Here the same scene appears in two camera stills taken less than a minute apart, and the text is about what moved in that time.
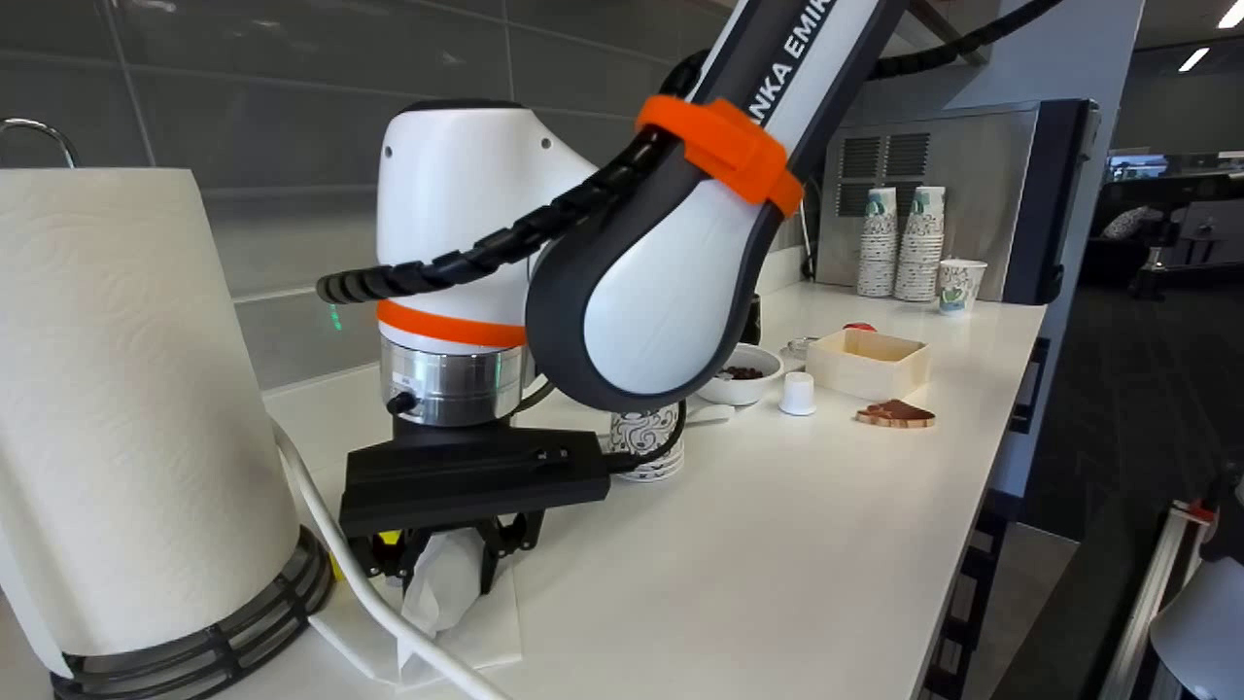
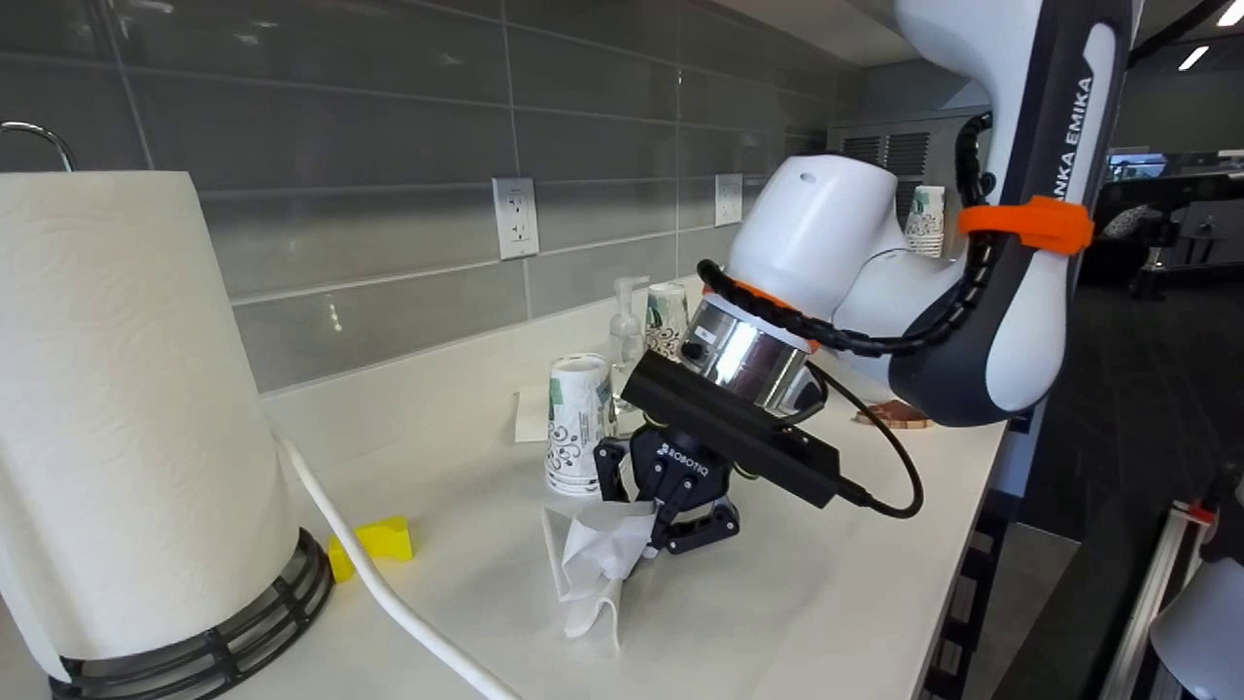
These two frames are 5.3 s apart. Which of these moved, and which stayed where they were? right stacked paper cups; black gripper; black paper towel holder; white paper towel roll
Moved: black gripper
Stayed: white paper towel roll; right stacked paper cups; black paper towel holder
